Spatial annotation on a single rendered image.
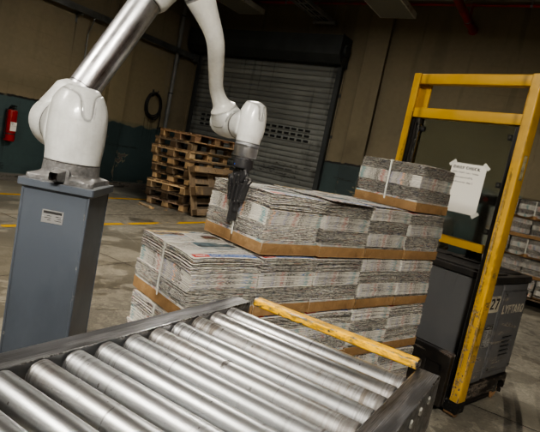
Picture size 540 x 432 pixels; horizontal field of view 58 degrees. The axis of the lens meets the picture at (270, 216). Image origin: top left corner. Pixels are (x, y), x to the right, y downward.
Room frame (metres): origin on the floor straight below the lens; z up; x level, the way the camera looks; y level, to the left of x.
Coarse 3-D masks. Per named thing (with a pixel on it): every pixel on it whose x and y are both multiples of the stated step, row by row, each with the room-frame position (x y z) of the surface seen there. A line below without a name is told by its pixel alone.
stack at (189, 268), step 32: (160, 256) 1.68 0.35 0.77; (192, 256) 1.53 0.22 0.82; (224, 256) 1.61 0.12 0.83; (256, 256) 1.75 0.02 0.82; (288, 256) 1.82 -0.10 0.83; (160, 288) 1.65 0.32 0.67; (192, 288) 1.53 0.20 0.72; (224, 288) 1.61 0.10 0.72; (256, 288) 1.72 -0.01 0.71; (288, 288) 1.82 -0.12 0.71; (320, 288) 1.94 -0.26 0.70; (352, 288) 2.08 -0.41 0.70; (384, 288) 2.23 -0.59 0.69; (128, 320) 1.78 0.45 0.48; (288, 320) 1.84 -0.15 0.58; (320, 320) 1.96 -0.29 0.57; (352, 320) 2.12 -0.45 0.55; (384, 320) 2.28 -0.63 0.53
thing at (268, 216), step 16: (256, 192) 1.79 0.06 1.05; (272, 192) 1.74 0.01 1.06; (288, 192) 1.97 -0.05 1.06; (256, 208) 1.77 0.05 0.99; (272, 208) 1.73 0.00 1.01; (288, 208) 1.78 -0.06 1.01; (304, 208) 1.83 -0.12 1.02; (320, 208) 1.89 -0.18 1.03; (240, 224) 1.83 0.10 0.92; (256, 224) 1.75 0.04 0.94; (272, 224) 1.75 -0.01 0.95; (288, 224) 1.80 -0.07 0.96; (304, 224) 1.85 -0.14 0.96; (320, 224) 1.91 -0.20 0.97; (256, 240) 1.75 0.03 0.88; (272, 240) 1.75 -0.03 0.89; (288, 240) 1.81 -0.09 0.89; (304, 240) 1.87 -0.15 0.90
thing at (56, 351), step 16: (208, 304) 1.17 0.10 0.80; (224, 304) 1.19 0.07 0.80; (240, 304) 1.22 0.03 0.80; (144, 320) 0.99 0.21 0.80; (160, 320) 1.01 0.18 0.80; (176, 320) 1.02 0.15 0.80; (192, 320) 1.06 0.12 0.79; (80, 336) 0.85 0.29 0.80; (96, 336) 0.86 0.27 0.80; (112, 336) 0.88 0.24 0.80; (128, 336) 0.90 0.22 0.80; (144, 336) 0.94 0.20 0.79; (16, 352) 0.74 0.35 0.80; (32, 352) 0.75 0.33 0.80; (48, 352) 0.76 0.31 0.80; (64, 352) 0.78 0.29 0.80; (0, 368) 0.69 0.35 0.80; (16, 368) 0.71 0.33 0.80
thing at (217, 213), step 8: (216, 184) 1.99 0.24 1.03; (224, 184) 1.95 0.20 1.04; (216, 192) 1.98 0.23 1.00; (224, 192) 1.94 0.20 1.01; (216, 200) 1.97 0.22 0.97; (224, 200) 1.93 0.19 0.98; (208, 208) 2.00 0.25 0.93; (216, 208) 1.95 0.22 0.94; (224, 208) 1.92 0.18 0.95; (208, 216) 1.99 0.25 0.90; (216, 216) 1.95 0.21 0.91; (224, 216) 1.91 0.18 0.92; (224, 224) 1.90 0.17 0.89
